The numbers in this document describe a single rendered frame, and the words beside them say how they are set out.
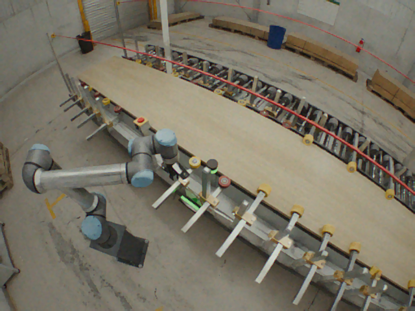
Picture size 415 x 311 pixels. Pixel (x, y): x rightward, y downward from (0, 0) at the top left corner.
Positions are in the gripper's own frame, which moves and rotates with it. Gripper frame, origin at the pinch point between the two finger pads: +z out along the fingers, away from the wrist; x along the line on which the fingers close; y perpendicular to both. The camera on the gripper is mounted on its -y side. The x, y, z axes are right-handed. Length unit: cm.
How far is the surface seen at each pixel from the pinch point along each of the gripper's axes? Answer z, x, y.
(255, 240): 31, -8, -58
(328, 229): 3, -29, -92
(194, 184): 39.0, -19.9, 5.1
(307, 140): 5, -92, -54
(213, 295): 101, 40, -64
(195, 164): 10.3, -20.2, 3.6
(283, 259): 31, -7, -82
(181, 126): 11, -42, 38
